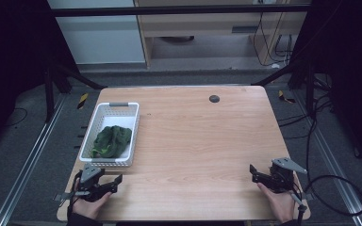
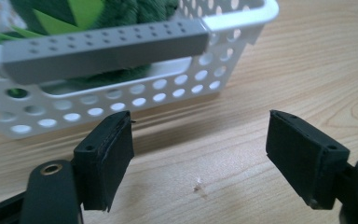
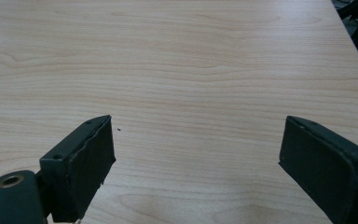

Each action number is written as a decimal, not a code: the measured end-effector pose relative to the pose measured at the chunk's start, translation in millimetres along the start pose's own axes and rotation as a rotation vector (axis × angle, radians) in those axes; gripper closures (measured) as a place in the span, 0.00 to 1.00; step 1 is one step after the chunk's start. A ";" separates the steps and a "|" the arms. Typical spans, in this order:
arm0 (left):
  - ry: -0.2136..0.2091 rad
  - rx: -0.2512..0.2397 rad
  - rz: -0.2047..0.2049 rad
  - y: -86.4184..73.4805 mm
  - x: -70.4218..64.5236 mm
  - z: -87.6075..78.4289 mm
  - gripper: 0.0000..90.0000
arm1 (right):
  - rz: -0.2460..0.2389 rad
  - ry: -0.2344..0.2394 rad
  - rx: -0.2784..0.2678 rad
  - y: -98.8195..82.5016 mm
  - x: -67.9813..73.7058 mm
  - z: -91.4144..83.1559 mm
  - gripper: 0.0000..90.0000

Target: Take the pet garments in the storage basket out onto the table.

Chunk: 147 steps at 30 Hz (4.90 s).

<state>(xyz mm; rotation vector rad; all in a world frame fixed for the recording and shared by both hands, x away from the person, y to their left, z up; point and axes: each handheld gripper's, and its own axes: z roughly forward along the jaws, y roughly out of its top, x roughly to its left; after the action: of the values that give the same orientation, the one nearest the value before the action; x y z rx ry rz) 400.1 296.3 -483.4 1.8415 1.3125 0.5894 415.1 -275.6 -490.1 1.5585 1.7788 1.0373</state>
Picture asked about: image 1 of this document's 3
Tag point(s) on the black horizontal bar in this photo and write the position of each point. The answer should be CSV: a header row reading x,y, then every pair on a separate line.
x,y
169,10

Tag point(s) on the light wooden desk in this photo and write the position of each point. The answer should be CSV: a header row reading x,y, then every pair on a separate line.
x,y
201,23

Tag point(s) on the white plastic basket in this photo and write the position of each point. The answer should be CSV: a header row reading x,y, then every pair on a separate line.
x,y
106,121

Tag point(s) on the green cloth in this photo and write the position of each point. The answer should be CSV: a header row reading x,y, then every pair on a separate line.
x,y
111,142

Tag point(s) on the round grey table grommet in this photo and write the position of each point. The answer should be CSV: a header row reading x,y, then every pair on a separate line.
x,y
214,99

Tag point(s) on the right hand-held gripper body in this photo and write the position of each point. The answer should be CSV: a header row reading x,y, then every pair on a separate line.
x,y
282,177

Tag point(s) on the black metal stand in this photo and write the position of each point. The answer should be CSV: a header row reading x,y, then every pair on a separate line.
x,y
309,88
49,94

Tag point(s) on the white cabinet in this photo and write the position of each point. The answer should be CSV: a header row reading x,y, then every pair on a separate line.
x,y
97,40

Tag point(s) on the person's left hand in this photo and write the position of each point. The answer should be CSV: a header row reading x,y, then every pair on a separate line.
x,y
89,207

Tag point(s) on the aluminium floor rail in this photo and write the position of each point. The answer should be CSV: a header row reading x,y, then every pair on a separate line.
x,y
333,163
33,157

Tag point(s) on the white plug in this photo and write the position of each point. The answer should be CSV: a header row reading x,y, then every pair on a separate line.
x,y
275,66

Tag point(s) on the person's right hand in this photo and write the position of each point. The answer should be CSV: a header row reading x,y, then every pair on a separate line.
x,y
279,204

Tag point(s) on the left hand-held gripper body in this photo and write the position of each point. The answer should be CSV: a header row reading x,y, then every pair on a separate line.
x,y
89,175

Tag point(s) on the black curtain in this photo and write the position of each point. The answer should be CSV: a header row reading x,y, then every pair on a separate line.
x,y
352,62
12,62

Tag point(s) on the yellow black tape strip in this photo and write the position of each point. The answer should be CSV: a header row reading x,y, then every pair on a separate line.
x,y
285,97
82,101

